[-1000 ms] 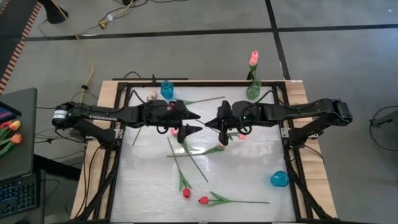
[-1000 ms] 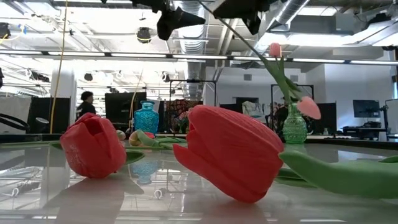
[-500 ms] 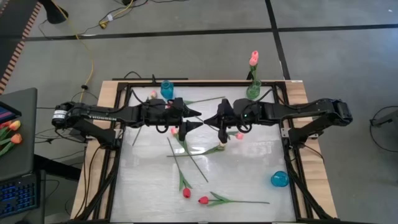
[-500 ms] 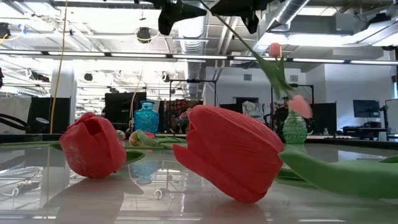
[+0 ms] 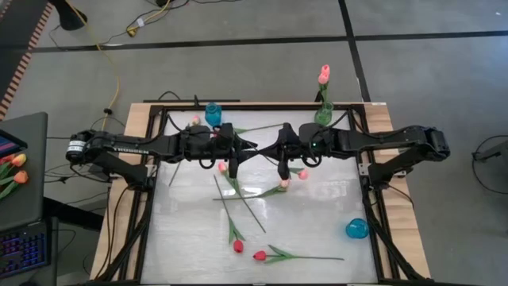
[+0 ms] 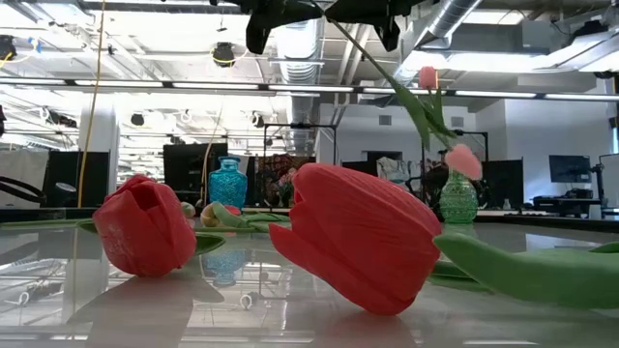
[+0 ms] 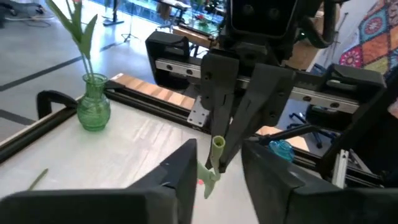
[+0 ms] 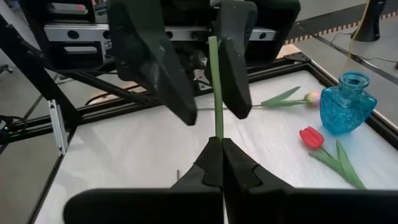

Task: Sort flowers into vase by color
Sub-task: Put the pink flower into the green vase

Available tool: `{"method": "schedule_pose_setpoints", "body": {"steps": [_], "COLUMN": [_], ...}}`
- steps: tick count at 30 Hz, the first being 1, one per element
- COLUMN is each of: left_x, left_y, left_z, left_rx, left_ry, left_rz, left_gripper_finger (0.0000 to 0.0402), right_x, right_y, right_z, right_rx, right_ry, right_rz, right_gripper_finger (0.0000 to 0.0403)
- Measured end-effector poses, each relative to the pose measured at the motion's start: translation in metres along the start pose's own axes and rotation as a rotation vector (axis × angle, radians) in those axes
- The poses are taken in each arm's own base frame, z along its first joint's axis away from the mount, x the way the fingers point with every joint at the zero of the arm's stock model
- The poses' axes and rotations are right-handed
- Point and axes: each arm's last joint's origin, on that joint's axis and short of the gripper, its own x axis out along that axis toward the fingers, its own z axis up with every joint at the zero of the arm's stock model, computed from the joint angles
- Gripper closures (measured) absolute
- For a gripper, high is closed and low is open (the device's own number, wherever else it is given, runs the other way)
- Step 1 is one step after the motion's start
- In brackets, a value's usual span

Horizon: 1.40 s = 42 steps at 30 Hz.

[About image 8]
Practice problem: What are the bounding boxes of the silver aluminium bracket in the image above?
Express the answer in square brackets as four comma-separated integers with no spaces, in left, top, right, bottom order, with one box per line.
[47,99,70,156]

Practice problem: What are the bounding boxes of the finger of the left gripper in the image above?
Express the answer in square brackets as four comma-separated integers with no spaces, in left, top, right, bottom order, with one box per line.
[215,0,259,121]
[108,0,198,127]

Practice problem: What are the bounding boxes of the black power adapter box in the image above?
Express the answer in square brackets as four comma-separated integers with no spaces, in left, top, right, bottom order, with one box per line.
[0,114,15,147]

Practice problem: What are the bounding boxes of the long yellow cable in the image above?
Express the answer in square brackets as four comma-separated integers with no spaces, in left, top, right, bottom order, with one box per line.
[341,0,373,74]

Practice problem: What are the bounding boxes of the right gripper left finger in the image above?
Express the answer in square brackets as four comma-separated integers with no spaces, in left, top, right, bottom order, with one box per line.
[63,136,224,224]

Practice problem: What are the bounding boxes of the orange striped floor tape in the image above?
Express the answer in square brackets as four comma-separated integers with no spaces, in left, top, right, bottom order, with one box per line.
[283,11,398,46]

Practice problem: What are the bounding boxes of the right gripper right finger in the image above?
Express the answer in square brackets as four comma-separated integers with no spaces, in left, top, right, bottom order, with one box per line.
[222,138,398,224]

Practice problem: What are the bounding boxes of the pink artificial tulip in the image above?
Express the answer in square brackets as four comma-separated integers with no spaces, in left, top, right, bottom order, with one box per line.
[207,35,225,141]
[195,86,322,111]

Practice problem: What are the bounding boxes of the black aluminium table frame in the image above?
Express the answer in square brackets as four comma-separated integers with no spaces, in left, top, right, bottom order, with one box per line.
[0,14,398,224]

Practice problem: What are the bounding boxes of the red artificial tulip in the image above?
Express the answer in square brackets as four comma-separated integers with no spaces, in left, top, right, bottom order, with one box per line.
[299,126,368,190]

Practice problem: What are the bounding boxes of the black cone stand base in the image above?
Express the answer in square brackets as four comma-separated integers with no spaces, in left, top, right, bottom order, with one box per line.
[350,0,389,43]

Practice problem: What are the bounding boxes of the blue textured glass vase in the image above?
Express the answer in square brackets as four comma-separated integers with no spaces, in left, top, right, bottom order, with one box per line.
[319,70,378,136]

